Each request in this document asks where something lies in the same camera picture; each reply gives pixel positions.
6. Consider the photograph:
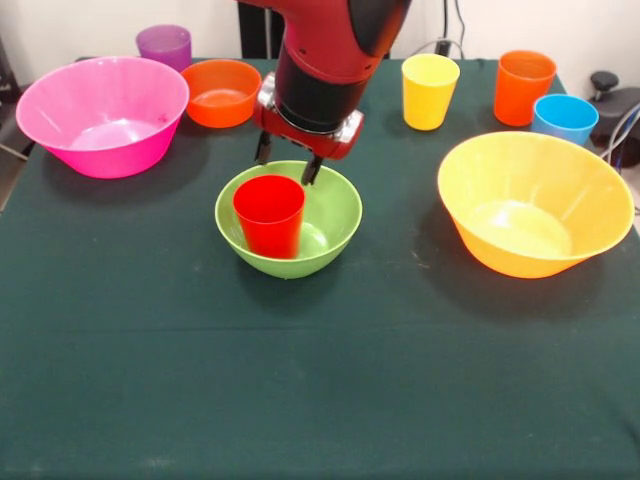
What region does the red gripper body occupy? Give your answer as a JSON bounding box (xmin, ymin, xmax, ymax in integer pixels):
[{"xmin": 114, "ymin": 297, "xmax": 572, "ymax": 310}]
[{"xmin": 252, "ymin": 71, "xmax": 365, "ymax": 162}]

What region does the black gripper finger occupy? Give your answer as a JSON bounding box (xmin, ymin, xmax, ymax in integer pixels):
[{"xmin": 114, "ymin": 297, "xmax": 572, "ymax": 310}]
[
  {"xmin": 300, "ymin": 153, "xmax": 326, "ymax": 187},
  {"xmin": 254, "ymin": 130, "xmax": 274, "ymax": 167}
]

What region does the green plastic bowl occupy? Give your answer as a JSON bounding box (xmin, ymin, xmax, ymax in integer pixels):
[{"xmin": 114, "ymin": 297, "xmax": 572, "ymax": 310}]
[{"xmin": 214, "ymin": 160, "xmax": 364, "ymax": 280}]

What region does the orange plastic bowl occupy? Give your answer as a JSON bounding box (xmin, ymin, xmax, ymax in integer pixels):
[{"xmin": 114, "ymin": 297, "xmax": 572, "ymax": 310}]
[{"xmin": 180, "ymin": 58, "xmax": 263, "ymax": 129}]

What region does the red plastic cup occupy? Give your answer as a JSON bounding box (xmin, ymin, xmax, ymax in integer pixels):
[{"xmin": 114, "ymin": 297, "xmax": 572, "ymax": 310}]
[{"xmin": 232, "ymin": 174, "xmax": 306, "ymax": 260}]

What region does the yellow plastic bowl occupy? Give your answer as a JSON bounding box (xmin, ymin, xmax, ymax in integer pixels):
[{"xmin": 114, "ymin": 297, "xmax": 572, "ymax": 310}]
[{"xmin": 436, "ymin": 130, "xmax": 635, "ymax": 279}]

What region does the yellow plastic cup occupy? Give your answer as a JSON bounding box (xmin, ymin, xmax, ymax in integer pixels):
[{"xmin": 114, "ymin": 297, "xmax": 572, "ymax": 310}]
[{"xmin": 401, "ymin": 53, "xmax": 461, "ymax": 132}]

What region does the purple plastic cup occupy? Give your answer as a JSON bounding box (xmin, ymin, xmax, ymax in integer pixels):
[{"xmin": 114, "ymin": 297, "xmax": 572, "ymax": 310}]
[{"xmin": 135, "ymin": 24, "xmax": 193, "ymax": 74}]

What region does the pink plastic bowl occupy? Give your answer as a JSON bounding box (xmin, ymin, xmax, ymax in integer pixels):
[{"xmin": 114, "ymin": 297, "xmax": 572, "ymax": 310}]
[{"xmin": 15, "ymin": 55, "xmax": 191, "ymax": 180}]

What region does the dark green tablecloth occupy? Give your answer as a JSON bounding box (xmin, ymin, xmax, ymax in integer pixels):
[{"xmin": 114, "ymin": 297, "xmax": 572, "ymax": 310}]
[{"xmin": 0, "ymin": 56, "xmax": 640, "ymax": 480}]

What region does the orange plastic cup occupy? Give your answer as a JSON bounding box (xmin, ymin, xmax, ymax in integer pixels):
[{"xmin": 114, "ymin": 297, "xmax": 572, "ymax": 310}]
[{"xmin": 493, "ymin": 49, "xmax": 558, "ymax": 127}]

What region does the blue plastic cup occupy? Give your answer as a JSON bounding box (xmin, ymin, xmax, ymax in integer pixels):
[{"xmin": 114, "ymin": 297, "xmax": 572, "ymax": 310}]
[{"xmin": 531, "ymin": 93, "xmax": 600, "ymax": 147}]

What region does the black wall cable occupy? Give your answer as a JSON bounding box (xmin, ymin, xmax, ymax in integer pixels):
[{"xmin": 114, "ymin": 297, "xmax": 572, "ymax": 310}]
[{"xmin": 414, "ymin": 0, "xmax": 467, "ymax": 59}]

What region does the grey cable bundle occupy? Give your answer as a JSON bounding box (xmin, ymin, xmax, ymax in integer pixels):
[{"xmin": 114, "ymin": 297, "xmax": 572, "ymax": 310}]
[{"xmin": 602, "ymin": 104, "xmax": 640, "ymax": 174}]

